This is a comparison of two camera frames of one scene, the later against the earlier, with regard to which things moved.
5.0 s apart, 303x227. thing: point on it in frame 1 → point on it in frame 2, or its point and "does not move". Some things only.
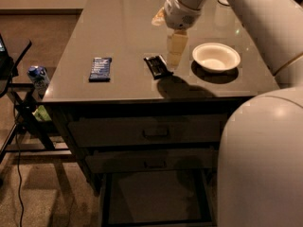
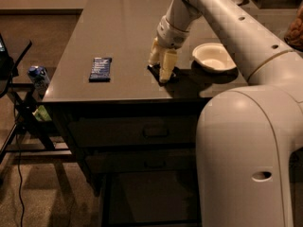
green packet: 41,113 does not move
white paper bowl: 216,57 does not move
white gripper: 179,14 → 170,37
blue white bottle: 40,78 does not move
